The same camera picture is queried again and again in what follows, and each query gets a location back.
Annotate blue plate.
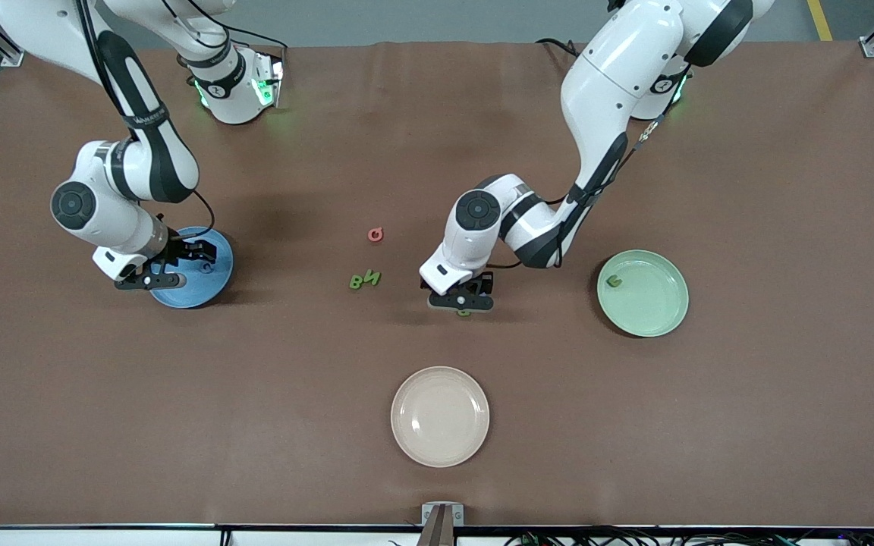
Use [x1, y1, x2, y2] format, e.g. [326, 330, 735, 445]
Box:
[147, 226, 234, 309]

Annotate beige plate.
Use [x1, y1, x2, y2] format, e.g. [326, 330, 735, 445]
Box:
[391, 366, 490, 468]

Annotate green plate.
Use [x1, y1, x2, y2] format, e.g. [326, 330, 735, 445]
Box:
[597, 249, 690, 338]

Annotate brown table cover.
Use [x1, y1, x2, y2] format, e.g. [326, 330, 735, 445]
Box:
[0, 39, 874, 529]

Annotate white table edge strip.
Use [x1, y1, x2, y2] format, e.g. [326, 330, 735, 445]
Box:
[0, 525, 874, 546]

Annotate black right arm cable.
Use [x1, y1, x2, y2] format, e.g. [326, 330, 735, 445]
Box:
[73, 0, 218, 243]

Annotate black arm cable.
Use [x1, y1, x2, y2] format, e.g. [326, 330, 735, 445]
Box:
[494, 67, 694, 270]
[73, 0, 218, 243]

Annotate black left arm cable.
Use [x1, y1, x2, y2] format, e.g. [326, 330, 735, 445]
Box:
[494, 67, 694, 270]

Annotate aluminium post with bracket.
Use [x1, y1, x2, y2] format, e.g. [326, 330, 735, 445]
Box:
[421, 502, 465, 546]

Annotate black left base cable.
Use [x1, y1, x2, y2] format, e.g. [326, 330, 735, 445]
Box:
[534, 36, 583, 60]

